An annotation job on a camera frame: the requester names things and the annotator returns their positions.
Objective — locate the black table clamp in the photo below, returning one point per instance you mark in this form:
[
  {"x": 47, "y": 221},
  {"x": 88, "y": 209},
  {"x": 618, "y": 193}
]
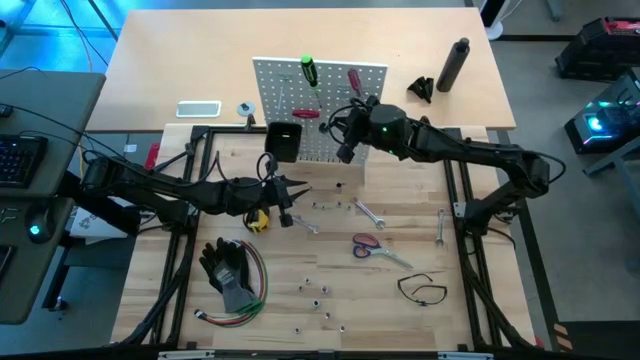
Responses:
[{"x": 249, "y": 121}]

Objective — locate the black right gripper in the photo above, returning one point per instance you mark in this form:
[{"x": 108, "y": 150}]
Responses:
[{"x": 357, "y": 127}]

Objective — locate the white metal bracket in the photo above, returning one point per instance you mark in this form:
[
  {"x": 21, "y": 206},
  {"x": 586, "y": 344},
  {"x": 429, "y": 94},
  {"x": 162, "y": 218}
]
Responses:
[
  {"x": 465, "y": 356},
  {"x": 185, "y": 355}
]

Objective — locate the black grey work glove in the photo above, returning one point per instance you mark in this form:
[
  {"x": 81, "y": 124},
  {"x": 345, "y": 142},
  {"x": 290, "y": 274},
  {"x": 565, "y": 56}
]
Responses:
[{"x": 227, "y": 275}]

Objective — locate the computer case with lights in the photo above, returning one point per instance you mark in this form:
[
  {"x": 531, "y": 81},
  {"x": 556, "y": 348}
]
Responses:
[{"x": 600, "y": 125}]

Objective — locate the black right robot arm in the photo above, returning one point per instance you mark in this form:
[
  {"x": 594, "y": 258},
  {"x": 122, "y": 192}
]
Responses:
[{"x": 475, "y": 150}]

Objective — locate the small round grey disc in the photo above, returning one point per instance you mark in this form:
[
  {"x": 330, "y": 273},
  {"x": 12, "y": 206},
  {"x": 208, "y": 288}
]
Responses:
[{"x": 246, "y": 108}]

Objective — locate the small black angular object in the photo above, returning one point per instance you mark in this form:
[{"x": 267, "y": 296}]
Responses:
[{"x": 424, "y": 87}]

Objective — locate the black crate red lid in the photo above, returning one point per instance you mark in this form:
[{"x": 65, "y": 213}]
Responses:
[{"x": 595, "y": 50}]

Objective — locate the white pedestal base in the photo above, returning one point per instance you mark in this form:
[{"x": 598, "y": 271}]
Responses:
[{"x": 495, "y": 31}]

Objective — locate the black cylindrical bottle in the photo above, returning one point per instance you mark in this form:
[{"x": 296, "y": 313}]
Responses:
[{"x": 452, "y": 67}]

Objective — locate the grey desk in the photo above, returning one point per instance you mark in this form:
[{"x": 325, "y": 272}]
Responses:
[{"x": 50, "y": 100}]

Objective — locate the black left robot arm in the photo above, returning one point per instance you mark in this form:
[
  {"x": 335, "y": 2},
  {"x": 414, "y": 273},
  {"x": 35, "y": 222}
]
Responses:
[{"x": 160, "y": 187}]

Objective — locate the black computer mouse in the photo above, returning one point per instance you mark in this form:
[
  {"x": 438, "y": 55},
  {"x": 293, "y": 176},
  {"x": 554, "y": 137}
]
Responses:
[{"x": 39, "y": 225}]

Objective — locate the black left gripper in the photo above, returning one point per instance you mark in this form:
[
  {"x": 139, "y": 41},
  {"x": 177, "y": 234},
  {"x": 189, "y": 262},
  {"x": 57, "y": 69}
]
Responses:
[{"x": 250, "y": 195}]

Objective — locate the black aluminium frame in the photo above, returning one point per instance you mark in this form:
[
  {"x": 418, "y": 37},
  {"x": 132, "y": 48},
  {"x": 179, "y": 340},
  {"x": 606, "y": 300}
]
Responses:
[{"x": 222, "y": 131}]

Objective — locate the white rectangular phone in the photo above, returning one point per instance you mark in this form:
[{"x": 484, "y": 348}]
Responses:
[{"x": 198, "y": 109}]

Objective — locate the black platform striped corner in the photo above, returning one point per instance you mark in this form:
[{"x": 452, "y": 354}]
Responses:
[{"x": 600, "y": 342}]

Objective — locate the black plastic bin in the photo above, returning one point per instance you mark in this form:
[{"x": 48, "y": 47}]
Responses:
[{"x": 283, "y": 142}]

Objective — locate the black keyboard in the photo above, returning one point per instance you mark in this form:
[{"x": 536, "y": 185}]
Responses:
[{"x": 20, "y": 160}]

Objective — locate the light wooden desk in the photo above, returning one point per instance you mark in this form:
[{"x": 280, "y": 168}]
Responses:
[{"x": 200, "y": 60}]

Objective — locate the white perforated pegboard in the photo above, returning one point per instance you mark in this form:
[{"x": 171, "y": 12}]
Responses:
[{"x": 280, "y": 100}]

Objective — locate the green black screwdriver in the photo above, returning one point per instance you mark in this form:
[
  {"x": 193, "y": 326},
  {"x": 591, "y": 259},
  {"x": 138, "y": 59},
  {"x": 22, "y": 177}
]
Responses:
[{"x": 309, "y": 72}]

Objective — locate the black safety glasses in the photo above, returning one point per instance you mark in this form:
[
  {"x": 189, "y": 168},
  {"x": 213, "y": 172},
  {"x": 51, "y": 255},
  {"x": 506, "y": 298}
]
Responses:
[{"x": 430, "y": 296}]

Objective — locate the white box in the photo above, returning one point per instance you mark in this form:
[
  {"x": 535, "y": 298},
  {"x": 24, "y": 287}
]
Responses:
[{"x": 92, "y": 227}]

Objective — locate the yellow tape measure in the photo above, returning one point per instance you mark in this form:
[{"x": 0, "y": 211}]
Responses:
[{"x": 257, "y": 222}]

